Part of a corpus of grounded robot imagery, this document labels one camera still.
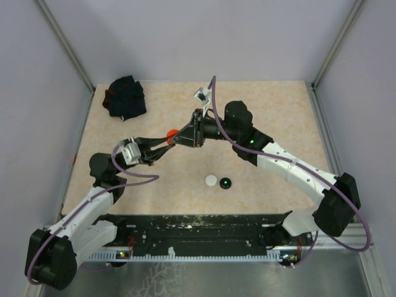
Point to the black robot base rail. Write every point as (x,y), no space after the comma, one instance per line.
(204,235)

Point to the black round charging case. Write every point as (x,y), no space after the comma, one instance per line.
(225,183)

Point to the left aluminium frame post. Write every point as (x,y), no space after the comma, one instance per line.
(64,43)

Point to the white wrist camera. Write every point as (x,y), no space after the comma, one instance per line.
(204,97)
(130,151)

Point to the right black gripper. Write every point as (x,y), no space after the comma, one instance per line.
(193,134)

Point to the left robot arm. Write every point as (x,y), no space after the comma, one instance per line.
(55,254)

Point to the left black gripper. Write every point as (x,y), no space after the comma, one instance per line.
(148,155)

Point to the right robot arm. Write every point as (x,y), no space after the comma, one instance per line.
(335,197)

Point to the white charging case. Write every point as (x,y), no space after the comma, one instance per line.
(211,180)

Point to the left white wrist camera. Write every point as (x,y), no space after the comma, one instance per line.
(130,151)

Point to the orange round charging case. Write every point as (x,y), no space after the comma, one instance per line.
(170,135)

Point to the right aluminium frame post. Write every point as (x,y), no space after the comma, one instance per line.
(341,37)

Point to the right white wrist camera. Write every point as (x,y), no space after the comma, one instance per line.
(204,97)

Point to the dark crumpled cloth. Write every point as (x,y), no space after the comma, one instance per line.
(125,98)

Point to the aluminium frame post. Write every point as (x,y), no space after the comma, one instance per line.
(341,37)
(64,43)

